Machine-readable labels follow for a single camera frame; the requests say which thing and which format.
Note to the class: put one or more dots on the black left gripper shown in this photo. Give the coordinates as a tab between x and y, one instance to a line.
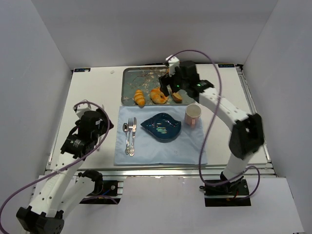
102	124

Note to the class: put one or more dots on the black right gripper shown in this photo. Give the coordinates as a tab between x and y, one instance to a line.
169	79

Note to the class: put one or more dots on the seeded bread slice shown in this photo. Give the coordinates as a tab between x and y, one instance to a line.
177	97

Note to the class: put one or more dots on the striped orange bread roll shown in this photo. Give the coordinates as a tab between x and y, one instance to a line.
139	98

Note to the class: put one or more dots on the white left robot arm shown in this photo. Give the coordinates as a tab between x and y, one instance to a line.
46	212

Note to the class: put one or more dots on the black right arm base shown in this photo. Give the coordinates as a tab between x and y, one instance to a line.
229	194

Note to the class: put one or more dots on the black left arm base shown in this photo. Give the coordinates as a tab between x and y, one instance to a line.
105	191

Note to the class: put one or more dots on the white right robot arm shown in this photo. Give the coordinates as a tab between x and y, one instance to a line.
246	129

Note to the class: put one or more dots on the silver spoon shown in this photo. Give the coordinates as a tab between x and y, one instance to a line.
125	129

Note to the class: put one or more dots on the silver fork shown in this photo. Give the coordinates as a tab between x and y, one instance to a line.
130	125

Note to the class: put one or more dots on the floral metal tray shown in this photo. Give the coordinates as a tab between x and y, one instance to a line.
140	78

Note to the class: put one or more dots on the silver knife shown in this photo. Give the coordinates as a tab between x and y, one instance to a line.
132	148

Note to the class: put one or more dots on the pink and white mug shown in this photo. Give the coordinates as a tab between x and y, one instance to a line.
192	115

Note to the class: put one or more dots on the blue shell-shaped plate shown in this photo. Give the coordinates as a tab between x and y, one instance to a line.
162	127

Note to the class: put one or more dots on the light blue cloth placemat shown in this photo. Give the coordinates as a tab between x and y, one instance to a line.
185	149

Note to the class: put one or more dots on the ring-shaped croissant bread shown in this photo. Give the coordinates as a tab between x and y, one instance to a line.
157	96

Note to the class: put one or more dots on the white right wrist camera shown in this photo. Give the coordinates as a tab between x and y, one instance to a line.
172	62

